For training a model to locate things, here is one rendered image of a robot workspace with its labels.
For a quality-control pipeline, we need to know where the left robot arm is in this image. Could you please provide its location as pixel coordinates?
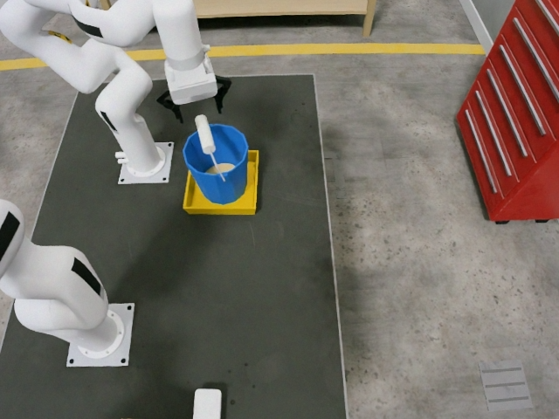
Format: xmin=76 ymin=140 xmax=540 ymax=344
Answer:
xmin=0 ymin=0 xmax=217 ymax=178

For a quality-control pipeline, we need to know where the yellow shallow tray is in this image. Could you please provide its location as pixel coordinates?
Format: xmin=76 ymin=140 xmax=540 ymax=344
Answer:
xmin=183 ymin=150 xmax=259 ymax=215

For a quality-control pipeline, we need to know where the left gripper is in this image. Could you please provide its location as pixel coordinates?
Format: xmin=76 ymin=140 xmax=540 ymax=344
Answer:
xmin=155 ymin=53 xmax=231 ymax=124

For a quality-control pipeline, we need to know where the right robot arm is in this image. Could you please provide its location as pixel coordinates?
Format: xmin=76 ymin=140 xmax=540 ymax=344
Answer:
xmin=0 ymin=199 xmax=125 ymax=359

